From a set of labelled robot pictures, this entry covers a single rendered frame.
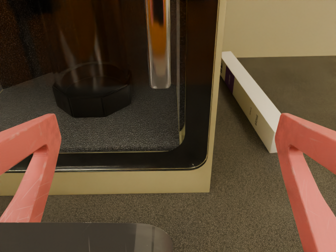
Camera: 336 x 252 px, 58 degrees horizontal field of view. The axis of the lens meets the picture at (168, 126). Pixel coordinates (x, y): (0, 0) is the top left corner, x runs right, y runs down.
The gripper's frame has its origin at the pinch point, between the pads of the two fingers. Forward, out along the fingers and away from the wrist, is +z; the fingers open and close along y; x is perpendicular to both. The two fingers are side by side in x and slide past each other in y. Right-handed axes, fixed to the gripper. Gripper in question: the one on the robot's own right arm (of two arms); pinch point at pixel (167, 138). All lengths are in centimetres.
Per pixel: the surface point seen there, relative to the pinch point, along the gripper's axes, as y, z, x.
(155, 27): 0.8, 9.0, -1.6
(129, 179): 4.5, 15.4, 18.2
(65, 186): 12.2, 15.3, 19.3
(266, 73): -20, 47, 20
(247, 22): -18, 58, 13
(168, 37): 0.0, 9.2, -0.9
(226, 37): -13, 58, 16
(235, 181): -8.5, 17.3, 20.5
